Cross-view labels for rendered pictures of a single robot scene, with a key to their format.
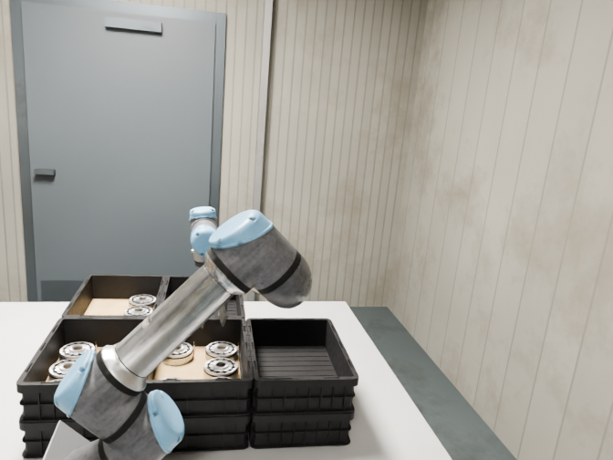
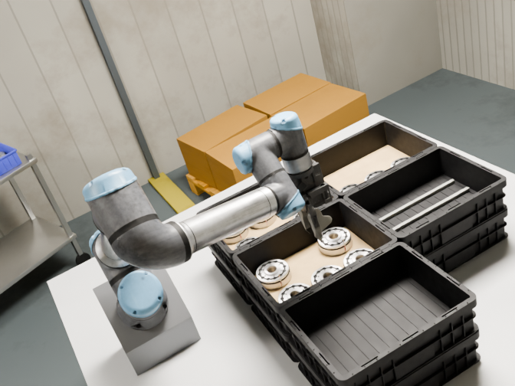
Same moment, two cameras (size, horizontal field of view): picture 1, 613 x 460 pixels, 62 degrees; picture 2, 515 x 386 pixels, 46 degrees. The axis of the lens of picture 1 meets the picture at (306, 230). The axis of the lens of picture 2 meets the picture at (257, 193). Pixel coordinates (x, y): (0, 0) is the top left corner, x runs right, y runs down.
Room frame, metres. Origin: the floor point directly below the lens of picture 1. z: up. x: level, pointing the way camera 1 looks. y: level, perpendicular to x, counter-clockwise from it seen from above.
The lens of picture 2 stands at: (1.13, -1.08, 2.03)
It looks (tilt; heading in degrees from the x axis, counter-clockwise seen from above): 32 degrees down; 83
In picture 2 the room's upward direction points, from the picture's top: 17 degrees counter-clockwise
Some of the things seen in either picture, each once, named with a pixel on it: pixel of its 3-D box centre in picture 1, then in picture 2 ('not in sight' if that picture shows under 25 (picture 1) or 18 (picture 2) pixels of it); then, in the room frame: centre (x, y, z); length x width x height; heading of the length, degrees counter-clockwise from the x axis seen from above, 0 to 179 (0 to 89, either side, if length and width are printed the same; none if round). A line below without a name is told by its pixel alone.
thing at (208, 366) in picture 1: (221, 366); (328, 277); (1.41, 0.23, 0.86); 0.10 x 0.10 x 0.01
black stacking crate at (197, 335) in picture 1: (199, 364); (316, 263); (1.40, 0.29, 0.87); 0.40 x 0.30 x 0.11; 11
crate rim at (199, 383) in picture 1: (199, 349); (313, 250); (1.40, 0.29, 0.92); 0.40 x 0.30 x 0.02; 11
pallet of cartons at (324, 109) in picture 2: not in sight; (277, 143); (1.75, 2.31, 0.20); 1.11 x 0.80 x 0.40; 13
